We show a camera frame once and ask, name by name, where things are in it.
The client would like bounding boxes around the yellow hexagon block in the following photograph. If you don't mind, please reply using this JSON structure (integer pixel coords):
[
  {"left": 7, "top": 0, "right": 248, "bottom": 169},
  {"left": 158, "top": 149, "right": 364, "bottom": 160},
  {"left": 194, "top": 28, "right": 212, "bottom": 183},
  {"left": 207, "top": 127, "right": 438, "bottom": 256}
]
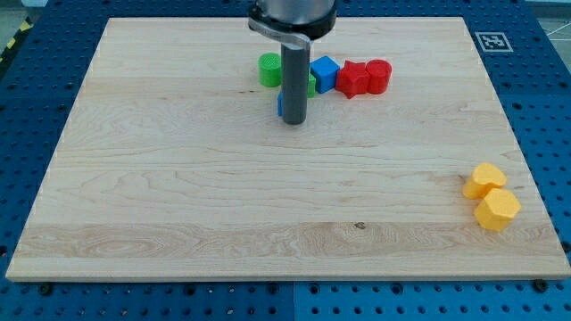
[{"left": 474, "top": 188, "right": 521, "bottom": 232}]

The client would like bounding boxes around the yellow heart block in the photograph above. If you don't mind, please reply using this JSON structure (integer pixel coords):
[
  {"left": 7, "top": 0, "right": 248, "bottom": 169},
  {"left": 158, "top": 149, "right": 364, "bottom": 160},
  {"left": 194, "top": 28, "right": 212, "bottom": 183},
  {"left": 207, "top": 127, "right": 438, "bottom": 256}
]
[{"left": 462, "top": 162, "right": 508, "bottom": 199}]

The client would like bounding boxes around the blue cube block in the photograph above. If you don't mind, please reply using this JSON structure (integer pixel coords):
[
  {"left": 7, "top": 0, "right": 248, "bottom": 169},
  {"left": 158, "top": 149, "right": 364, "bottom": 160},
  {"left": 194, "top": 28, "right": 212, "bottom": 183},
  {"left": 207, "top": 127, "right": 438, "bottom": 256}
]
[{"left": 310, "top": 55, "right": 340, "bottom": 94}]

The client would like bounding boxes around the white fiducial marker tag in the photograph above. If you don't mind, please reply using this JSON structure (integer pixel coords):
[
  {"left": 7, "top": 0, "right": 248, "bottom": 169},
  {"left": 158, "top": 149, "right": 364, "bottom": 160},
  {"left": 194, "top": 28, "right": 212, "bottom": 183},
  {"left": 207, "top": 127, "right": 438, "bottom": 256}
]
[{"left": 476, "top": 31, "right": 513, "bottom": 53}]

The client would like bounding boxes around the light wooden board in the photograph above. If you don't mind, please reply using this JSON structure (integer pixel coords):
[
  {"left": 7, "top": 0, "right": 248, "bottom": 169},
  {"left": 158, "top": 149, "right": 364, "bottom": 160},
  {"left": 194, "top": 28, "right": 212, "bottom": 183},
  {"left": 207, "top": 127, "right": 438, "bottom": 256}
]
[{"left": 6, "top": 17, "right": 570, "bottom": 282}]

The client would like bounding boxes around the green cylinder block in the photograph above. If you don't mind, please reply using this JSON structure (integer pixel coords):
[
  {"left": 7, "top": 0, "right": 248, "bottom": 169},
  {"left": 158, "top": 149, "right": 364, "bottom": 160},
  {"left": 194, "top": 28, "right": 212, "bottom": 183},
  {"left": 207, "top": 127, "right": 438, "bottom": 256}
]
[{"left": 258, "top": 53, "right": 281, "bottom": 87}]

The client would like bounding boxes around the red star block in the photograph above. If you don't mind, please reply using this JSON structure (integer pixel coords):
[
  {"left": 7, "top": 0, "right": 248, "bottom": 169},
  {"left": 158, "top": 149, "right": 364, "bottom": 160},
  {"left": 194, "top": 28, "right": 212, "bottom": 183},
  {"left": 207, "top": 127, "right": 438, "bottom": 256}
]
[{"left": 335, "top": 61, "right": 370, "bottom": 99}]

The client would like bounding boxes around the small blue block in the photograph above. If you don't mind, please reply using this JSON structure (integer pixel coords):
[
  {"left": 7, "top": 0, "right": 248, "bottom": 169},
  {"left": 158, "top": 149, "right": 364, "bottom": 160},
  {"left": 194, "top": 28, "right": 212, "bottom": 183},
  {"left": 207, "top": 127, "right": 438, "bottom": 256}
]
[{"left": 277, "top": 91, "right": 283, "bottom": 118}]

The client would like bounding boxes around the small green block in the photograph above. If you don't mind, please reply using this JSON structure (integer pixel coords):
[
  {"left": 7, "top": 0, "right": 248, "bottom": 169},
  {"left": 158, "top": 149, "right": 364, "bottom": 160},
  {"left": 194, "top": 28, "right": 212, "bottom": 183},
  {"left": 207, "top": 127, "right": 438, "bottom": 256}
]
[{"left": 307, "top": 73, "right": 317, "bottom": 98}]

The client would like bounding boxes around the red cylinder block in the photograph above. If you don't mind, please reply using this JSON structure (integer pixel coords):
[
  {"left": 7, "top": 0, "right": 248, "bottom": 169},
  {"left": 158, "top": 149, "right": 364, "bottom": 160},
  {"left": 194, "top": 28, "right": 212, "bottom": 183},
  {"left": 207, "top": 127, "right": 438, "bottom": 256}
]
[{"left": 366, "top": 59, "right": 393, "bottom": 95}]

